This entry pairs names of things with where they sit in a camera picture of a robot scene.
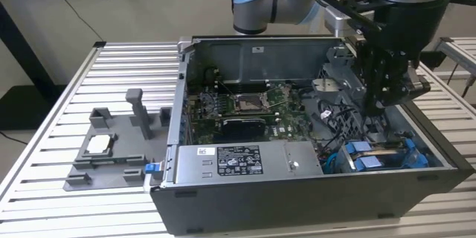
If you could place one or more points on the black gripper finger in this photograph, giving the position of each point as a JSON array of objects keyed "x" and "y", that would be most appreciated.
[
  {"x": 375, "y": 82},
  {"x": 398, "y": 82}
]

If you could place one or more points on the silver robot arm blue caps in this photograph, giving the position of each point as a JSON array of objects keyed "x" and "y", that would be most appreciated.
[{"x": 260, "y": 9}]

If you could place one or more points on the metal disk bay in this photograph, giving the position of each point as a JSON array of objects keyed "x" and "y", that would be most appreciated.
[{"x": 347, "y": 163}]

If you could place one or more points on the metal drive cage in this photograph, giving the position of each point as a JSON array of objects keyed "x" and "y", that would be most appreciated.
[{"x": 331, "y": 87}]

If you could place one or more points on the green motherboard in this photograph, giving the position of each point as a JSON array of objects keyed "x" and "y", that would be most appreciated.
[{"x": 294, "y": 115}]

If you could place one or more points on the CPU socket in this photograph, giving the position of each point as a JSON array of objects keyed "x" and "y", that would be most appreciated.
[{"x": 247, "y": 105}]

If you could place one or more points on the black graphics card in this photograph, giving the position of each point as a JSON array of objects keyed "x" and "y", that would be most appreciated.
[{"x": 243, "y": 128}]

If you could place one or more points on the silver power supply box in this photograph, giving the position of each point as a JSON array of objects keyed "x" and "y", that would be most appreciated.
[{"x": 271, "y": 162}]

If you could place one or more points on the dark grey PC case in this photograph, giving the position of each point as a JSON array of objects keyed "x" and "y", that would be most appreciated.
[{"x": 279, "y": 207}]

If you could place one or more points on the blue case latch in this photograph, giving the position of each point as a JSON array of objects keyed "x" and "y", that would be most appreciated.
[{"x": 150, "y": 169}]

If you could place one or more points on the grey parts rack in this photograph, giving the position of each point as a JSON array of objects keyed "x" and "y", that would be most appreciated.
[{"x": 126, "y": 143}]

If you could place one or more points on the silver CPU plate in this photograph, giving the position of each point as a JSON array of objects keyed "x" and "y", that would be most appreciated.
[{"x": 99, "y": 143}]

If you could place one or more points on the black desk stand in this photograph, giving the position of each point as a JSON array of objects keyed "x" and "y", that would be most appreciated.
[{"x": 26, "y": 107}]

